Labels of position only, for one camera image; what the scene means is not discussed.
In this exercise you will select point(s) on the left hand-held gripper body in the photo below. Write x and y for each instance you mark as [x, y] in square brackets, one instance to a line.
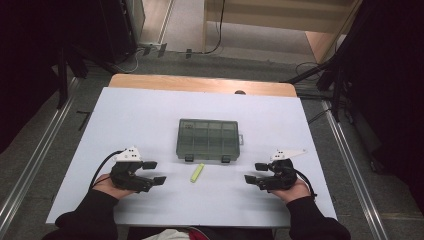
[126, 175]

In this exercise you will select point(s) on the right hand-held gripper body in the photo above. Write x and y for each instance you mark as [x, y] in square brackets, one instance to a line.
[281, 176]

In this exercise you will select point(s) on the light green plastic clip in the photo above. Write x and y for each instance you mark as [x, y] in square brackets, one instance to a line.
[197, 172]

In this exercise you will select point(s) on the clear grey compartment box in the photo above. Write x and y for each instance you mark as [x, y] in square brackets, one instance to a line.
[207, 140]

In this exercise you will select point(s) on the person's right hand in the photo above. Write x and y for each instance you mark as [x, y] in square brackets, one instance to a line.
[295, 194]

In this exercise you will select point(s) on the person's left hand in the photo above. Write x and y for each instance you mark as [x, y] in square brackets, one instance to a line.
[107, 187]

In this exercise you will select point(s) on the person's white and red clothing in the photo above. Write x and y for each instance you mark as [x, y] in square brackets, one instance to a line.
[173, 235]

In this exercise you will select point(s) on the wooden table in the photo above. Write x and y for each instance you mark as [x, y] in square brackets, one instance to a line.
[186, 83]

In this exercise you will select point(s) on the black tripod stand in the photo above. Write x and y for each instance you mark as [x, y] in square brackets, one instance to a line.
[336, 86]

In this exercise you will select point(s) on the black metal stand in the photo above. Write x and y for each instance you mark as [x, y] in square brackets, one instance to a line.
[62, 80]

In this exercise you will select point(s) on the metal floor rail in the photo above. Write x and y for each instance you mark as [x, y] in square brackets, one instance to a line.
[350, 166]
[36, 156]

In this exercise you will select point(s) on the light wooden frame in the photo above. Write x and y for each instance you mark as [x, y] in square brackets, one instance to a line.
[266, 16]

